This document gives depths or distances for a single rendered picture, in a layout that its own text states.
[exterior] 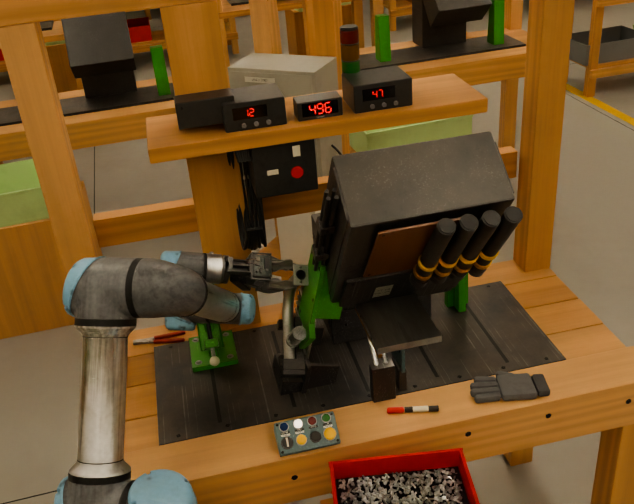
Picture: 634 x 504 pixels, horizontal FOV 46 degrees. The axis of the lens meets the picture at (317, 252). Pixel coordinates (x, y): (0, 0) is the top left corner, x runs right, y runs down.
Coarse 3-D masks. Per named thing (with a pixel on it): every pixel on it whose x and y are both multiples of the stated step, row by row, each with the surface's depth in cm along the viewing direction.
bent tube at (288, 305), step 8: (296, 264) 194; (296, 272) 196; (304, 272) 195; (296, 280) 193; (304, 280) 194; (296, 288) 202; (288, 296) 203; (288, 304) 204; (288, 312) 204; (288, 320) 203; (288, 328) 202; (288, 352) 199
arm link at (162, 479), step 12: (132, 480) 143; (144, 480) 140; (156, 480) 140; (168, 480) 140; (180, 480) 140; (132, 492) 137; (144, 492) 138; (156, 492) 138; (168, 492) 138; (180, 492) 138; (192, 492) 140
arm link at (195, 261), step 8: (160, 256) 184; (168, 256) 181; (176, 256) 182; (184, 256) 182; (192, 256) 183; (200, 256) 184; (184, 264) 182; (192, 264) 182; (200, 264) 183; (200, 272) 183
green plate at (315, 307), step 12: (312, 264) 191; (312, 276) 191; (324, 276) 186; (312, 288) 190; (324, 288) 188; (312, 300) 189; (324, 300) 190; (300, 312) 200; (312, 312) 189; (324, 312) 191; (336, 312) 192
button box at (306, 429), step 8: (312, 416) 183; (320, 416) 184; (288, 424) 182; (304, 424) 183; (320, 424) 183; (328, 424) 183; (336, 424) 183; (280, 432) 181; (288, 432) 181; (296, 432) 182; (304, 432) 182; (312, 432) 182; (320, 432) 182; (336, 432) 182; (280, 440) 181; (296, 440) 180; (320, 440) 181; (328, 440) 181; (336, 440) 181; (280, 448) 180; (288, 448) 180; (296, 448) 180; (304, 448) 180; (312, 448) 180; (280, 456) 180
